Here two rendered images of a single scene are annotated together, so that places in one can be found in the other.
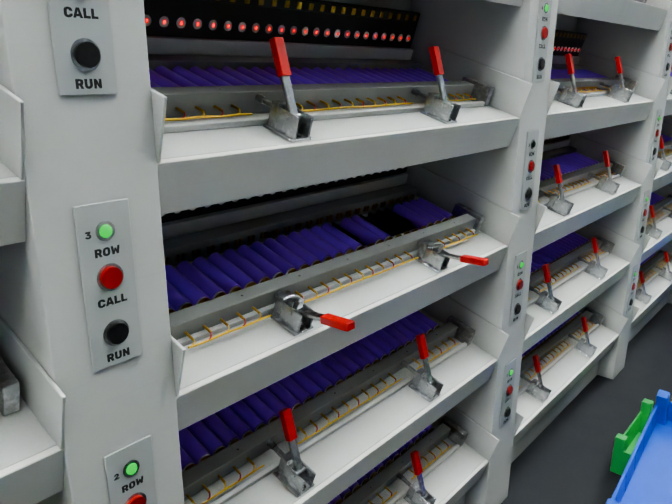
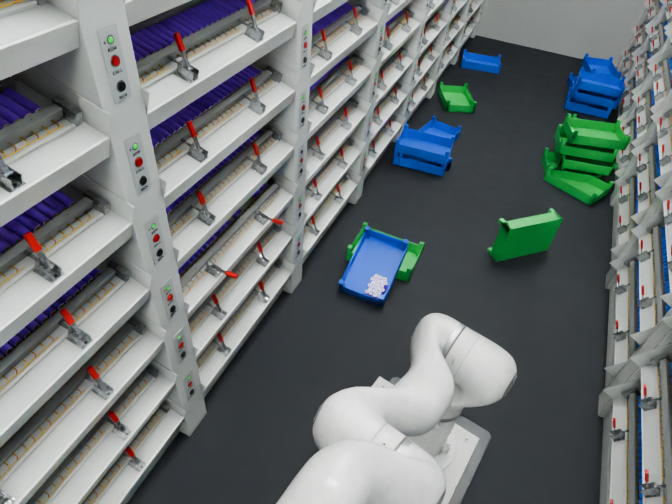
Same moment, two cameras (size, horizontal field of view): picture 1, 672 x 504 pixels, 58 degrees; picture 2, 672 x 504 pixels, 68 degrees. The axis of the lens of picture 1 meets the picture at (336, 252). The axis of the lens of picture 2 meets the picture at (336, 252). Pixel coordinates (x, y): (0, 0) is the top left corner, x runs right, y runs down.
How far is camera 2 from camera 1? 0.92 m
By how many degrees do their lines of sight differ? 32
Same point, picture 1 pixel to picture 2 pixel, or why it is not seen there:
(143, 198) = (174, 273)
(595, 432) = (342, 239)
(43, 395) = (155, 329)
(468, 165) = not seen: hidden behind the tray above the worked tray
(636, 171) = (364, 106)
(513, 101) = (291, 140)
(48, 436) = (158, 338)
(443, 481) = (273, 286)
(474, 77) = (273, 125)
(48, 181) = (154, 285)
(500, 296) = (291, 213)
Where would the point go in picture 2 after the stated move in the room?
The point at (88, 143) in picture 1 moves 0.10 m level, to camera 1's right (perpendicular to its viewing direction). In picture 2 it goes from (161, 270) to (206, 264)
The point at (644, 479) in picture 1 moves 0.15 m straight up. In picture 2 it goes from (357, 265) to (361, 239)
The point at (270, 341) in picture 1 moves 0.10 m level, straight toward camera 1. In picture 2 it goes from (208, 282) to (217, 308)
